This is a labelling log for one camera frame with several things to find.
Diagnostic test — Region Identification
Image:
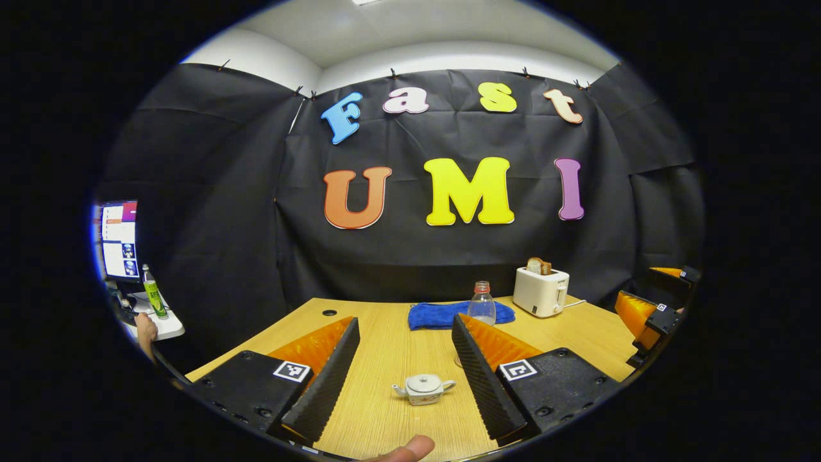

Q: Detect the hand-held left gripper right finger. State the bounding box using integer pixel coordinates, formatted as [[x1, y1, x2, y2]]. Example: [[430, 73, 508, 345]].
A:
[[451, 312, 623, 443]]

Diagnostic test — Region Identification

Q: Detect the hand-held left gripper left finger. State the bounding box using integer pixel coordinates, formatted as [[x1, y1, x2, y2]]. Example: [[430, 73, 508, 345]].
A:
[[189, 316, 361, 448]]

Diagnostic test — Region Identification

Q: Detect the white teacup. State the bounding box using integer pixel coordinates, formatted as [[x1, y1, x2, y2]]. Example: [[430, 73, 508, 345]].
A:
[[392, 379, 457, 406]]

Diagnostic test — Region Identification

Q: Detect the clear water bottle red ring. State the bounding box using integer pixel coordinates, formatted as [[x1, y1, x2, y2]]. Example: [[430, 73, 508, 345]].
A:
[[466, 280, 497, 326]]

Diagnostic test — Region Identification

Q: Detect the green drink bottle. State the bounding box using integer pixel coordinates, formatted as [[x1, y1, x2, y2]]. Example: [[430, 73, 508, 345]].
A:
[[141, 264, 169, 320]]

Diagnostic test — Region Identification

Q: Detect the blue towel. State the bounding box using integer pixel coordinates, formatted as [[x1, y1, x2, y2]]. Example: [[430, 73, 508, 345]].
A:
[[408, 300, 516, 331]]

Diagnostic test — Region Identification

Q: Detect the white toaster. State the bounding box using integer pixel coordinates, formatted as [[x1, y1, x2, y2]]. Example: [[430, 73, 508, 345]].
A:
[[512, 266, 571, 318]]

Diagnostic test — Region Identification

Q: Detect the black backdrop cloth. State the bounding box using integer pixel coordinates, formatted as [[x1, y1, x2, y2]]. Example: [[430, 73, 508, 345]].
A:
[[96, 61, 706, 379]]

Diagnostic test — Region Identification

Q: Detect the white side table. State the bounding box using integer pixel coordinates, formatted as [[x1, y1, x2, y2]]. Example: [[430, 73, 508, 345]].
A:
[[122, 292, 186, 341]]

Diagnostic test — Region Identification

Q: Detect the computer monitor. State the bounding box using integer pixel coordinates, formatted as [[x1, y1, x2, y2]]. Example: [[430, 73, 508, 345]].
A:
[[96, 200, 140, 282]]

